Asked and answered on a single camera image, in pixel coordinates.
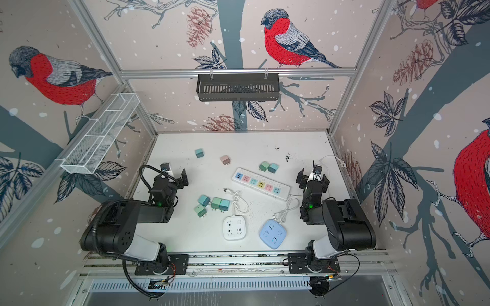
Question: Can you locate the white multicolour power strip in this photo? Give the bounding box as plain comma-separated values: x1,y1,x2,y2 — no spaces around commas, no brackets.
232,168,291,201

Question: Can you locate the blue square socket cube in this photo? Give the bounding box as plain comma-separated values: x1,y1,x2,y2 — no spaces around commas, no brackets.
259,219,287,249

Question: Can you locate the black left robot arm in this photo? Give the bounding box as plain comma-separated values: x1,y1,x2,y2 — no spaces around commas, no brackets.
80,165,189,276

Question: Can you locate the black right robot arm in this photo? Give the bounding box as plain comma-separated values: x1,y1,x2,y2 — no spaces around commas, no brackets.
288,166,376,274

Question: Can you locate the teal plug adapter left cluster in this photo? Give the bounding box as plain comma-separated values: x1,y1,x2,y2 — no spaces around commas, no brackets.
198,195,211,207

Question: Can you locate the teal plug adapter cluster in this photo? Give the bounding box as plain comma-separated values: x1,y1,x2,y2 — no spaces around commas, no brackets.
218,199,230,212
198,195,211,207

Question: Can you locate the green plug adapter low cluster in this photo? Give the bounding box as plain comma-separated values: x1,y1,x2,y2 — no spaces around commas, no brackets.
194,204,207,218

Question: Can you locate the green plug adapter middle cluster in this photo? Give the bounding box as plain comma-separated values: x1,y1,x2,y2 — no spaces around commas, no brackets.
211,197,222,210

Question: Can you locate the pink plug adapter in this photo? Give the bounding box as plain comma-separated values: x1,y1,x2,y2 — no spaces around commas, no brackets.
220,155,231,165

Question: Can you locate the teal plug adapter right cluster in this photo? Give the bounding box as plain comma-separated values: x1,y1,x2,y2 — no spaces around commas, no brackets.
218,199,230,212

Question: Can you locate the white square socket cube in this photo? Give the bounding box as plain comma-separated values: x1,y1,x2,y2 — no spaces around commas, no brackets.
223,215,246,241

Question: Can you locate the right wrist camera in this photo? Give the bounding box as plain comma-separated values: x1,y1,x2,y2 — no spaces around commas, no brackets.
311,161,322,181

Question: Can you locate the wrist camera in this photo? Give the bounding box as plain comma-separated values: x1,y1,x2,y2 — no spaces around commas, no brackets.
160,163,172,173
311,161,322,181

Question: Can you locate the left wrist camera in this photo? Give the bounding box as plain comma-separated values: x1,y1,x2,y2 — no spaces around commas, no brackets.
160,163,172,173

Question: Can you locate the white cube socket cable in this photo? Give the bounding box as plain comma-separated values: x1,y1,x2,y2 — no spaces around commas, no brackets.
223,187,250,218

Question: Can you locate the white mesh wall shelf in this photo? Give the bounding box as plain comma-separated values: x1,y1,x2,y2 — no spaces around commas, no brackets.
61,93,140,174

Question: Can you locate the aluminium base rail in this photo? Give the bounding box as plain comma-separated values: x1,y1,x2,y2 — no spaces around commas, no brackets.
78,250,399,278

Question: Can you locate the black wire basket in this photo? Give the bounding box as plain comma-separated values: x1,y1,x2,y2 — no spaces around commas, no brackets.
196,73,280,102

